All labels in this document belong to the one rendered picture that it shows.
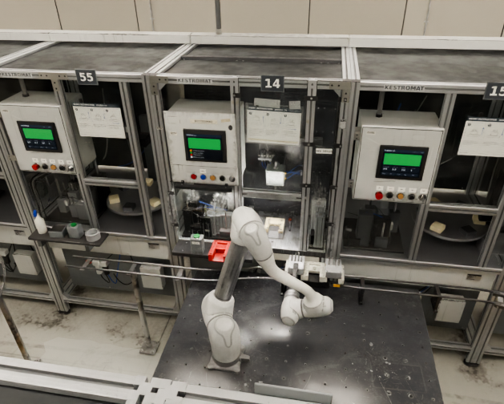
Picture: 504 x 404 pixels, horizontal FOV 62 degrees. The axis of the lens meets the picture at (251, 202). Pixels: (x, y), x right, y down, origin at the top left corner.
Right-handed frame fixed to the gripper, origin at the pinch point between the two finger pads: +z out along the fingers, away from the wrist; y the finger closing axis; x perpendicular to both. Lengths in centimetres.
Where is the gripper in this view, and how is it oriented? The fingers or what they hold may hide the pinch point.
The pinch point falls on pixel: (295, 270)
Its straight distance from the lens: 267.0
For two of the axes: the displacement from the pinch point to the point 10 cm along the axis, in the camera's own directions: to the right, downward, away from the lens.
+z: 1.8, -5.5, 8.1
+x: -9.8, -0.8, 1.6
